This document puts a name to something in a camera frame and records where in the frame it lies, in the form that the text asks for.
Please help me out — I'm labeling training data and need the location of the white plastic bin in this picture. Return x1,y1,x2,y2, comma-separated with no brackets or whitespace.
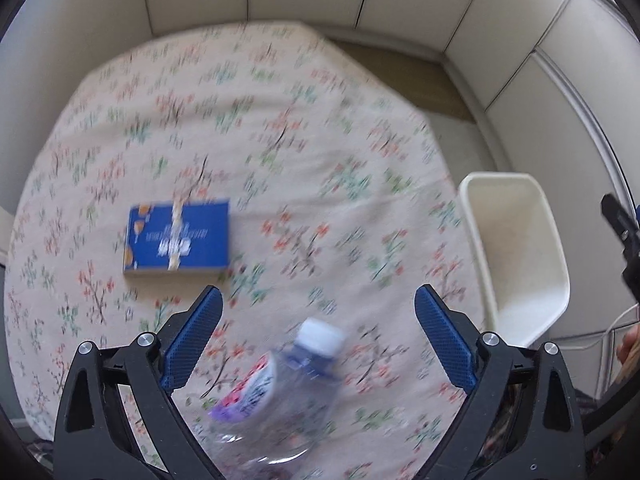
458,172,571,349

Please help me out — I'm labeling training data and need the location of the person's right hand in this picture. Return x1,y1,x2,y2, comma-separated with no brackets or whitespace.
617,324,640,377

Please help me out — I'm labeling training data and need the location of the clear plastic bottle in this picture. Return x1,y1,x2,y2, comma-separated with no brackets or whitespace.
200,318,347,480

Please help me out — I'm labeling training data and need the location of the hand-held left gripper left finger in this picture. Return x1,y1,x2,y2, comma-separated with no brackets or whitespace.
52,285,224,480

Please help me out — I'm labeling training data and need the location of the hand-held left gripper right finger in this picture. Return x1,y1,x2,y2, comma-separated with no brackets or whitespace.
414,283,586,480

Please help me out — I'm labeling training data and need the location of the blue cardboard box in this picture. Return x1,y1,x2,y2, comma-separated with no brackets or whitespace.
123,198,232,279

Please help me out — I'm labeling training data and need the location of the white kitchen cabinet run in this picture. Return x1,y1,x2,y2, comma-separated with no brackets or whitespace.
0,0,640,352

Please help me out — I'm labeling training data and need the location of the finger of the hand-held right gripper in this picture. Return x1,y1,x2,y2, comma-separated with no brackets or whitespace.
600,193,640,272

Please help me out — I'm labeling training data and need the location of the white cable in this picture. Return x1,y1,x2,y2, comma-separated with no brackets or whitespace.
595,304,640,397

